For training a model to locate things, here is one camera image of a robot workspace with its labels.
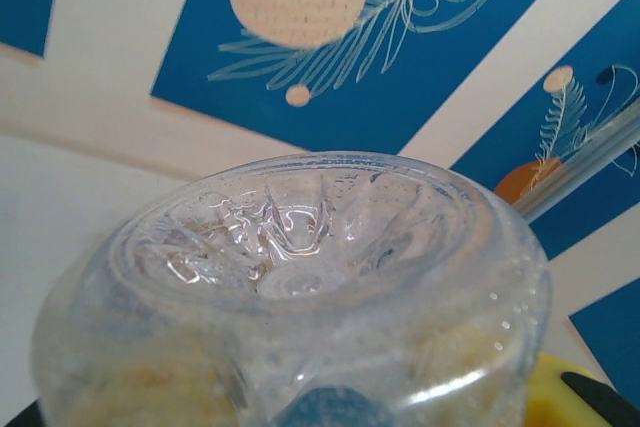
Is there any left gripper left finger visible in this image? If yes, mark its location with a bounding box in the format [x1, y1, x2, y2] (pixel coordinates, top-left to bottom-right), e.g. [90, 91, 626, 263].
[9, 399, 46, 427]

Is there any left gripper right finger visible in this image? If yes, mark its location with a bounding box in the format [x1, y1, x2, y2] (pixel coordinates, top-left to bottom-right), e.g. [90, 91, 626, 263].
[522, 350, 640, 427]

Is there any clear bottle blue label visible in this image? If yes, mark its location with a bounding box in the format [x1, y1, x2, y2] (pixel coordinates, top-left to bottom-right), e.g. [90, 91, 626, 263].
[30, 150, 554, 427]

